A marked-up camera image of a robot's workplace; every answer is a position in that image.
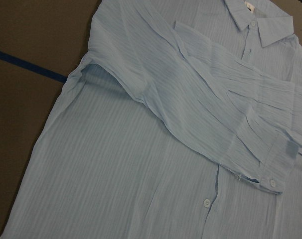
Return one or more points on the light blue button-up shirt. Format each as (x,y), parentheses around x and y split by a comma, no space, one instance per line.
(182,121)

